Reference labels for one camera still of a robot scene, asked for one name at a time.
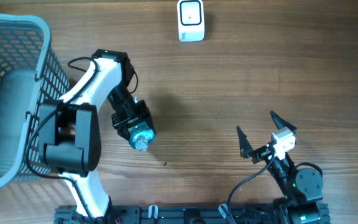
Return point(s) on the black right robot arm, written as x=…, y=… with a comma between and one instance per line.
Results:
x=301, y=184

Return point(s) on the grey plastic mesh basket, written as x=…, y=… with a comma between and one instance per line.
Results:
x=30, y=73

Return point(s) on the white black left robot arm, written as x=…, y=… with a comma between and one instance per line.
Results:
x=70, y=140

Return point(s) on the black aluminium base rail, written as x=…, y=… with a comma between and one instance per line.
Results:
x=251, y=213

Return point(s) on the teal mouthwash bottle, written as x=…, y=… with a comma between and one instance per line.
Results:
x=141, y=136

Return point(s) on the white barcode scanner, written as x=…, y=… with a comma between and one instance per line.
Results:
x=190, y=16

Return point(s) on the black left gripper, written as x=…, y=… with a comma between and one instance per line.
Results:
x=122, y=125

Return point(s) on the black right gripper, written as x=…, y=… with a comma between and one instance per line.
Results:
x=246, y=148

